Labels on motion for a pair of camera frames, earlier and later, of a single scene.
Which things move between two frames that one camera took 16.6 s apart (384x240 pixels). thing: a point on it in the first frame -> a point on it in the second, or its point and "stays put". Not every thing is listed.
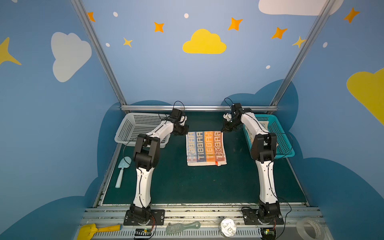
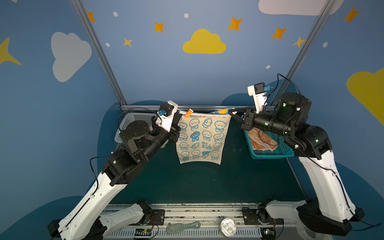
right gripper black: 228,126 -> 247,120
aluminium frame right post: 324,13 stays put
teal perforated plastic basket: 284,148 stays put
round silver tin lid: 227,227 stays put
